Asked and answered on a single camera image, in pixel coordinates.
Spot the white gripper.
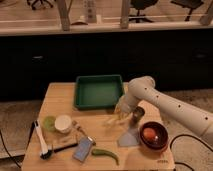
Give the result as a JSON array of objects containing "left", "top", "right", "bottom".
[{"left": 114, "top": 94, "right": 135, "bottom": 119}]

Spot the yellow banana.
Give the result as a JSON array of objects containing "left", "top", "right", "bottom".
[{"left": 104, "top": 115, "right": 129, "bottom": 126}]

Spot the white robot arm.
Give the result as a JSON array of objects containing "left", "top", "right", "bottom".
[{"left": 115, "top": 76, "right": 213, "bottom": 147}]

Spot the metal cup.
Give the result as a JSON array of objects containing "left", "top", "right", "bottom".
[{"left": 132, "top": 106, "right": 145, "bottom": 123}]

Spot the grey cloth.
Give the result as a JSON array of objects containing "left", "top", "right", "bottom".
[{"left": 117, "top": 128, "right": 140, "bottom": 147}]

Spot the green plastic tray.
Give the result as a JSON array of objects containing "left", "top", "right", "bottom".
[{"left": 74, "top": 74, "right": 124, "bottom": 110}]

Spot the orange fruit in bowl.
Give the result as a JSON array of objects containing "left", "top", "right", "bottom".
[{"left": 143, "top": 128, "right": 157, "bottom": 141}]

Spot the green chili pepper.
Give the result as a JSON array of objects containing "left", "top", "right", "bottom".
[{"left": 91, "top": 148, "right": 119, "bottom": 165}]

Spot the small wooden spoon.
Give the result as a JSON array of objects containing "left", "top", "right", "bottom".
[{"left": 72, "top": 120, "right": 96, "bottom": 146}]

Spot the dark red bowl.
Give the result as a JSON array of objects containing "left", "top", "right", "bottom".
[{"left": 138, "top": 121, "right": 168, "bottom": 153}]

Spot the blue sponge block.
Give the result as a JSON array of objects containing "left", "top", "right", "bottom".
[{"left": 73, "top": 137, "right": 93, "bottom": 162}]

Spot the white round container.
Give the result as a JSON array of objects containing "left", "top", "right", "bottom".
[{"left": 55, "top": 115, "right": 72, "bottom": 134}]

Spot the green round lid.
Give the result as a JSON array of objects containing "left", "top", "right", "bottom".
[{"left": 43, "top": 116, "right": 56, "bottom": 132}]

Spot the office chair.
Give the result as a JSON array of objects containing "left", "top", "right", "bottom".
[{"left": 129, "top": 0, "right": 158, "bottom": 23}]

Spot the black cable right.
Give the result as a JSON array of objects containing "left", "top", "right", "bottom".
[{"left": 169, "top": 133, "right": 213, "bottom": 171}]

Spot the black cable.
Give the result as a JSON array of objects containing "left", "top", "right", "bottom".
[
  {"left": 169, "top": 133, "right": 213, "bottom": 171},
  {"left": 0, "top": 121, "right": 36, "bottom": 169}
]

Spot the black handled knife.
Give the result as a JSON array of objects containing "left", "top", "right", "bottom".
[{"left": 40, "top": 142, "right": 79, "bottom": 160}]

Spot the white handled brush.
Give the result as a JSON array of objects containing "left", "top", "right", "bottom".
[{"left": 34, "top": 120, "right": 49, "bottom": 159}]

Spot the black cable left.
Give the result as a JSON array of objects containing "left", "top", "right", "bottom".
[{"left": 0, "top": 121, "right": 36, "bottom": 169}]

